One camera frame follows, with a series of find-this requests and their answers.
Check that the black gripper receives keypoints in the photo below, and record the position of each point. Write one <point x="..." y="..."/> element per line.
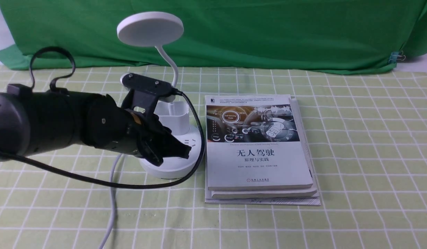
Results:
<point x="111" y="128"/>

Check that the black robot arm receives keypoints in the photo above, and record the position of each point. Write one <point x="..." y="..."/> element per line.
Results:
<point x="32" y="123"/>

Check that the white desk lamp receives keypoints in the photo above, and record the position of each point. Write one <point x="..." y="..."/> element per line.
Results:
<point x="156" y="29"/>

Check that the top white textbook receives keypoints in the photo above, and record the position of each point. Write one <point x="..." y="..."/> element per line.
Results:
<point x="256" y="141"/>

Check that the bottom white book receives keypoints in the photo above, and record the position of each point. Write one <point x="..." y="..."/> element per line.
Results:
<point x="269" y="201"/>

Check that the green backdrop cloth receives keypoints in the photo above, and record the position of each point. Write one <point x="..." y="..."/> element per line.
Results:
<point x="334" y="36"/>

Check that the green checkered tablecloth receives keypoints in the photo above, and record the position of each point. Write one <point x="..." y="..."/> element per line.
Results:
<point x="368" y="141"/>

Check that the blue binder clip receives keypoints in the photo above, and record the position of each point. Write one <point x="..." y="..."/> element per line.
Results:
<point x="396" y="57"/>

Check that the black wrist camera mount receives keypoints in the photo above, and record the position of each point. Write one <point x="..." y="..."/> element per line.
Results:
<point x="145" y="92"/>

